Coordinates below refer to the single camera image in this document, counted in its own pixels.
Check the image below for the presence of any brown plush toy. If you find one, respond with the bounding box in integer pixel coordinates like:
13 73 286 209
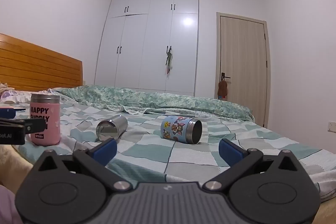
217 80 228 101

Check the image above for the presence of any pink cloth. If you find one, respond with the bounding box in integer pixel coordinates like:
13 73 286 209
0 185 24 224

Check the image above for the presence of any beige wooden door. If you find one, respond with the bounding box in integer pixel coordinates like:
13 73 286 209
216 12 271 128

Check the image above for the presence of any pink printed cup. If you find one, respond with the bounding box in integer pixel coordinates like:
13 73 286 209
29 93 61 146

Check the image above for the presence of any purple floral pillow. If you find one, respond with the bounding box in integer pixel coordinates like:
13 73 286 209
0 89 50 105

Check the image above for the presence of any green floral quilt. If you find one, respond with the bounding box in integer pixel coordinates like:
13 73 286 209
49 85 255 123

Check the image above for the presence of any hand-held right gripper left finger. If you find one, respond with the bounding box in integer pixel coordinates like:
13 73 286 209
33 138 132 192

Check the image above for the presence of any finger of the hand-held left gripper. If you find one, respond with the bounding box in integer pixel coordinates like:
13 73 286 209
0 107 27 119
0 117 47 134

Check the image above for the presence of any wooden headboard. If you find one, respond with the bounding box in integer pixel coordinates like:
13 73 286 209
0 33 83 92

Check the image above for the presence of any hanging keychain charm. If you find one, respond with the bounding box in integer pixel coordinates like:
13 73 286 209
165 50 174 75

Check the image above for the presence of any white wardrobe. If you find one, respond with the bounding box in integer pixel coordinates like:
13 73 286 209
94 0 199 97

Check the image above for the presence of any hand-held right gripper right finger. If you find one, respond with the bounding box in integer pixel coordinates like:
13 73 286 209
204 138 305 192

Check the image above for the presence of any plain steel cup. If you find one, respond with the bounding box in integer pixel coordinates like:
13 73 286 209
96 115 129 143

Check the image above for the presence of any blue cartoon sticker cup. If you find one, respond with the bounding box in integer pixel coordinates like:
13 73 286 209
161 115 203 145

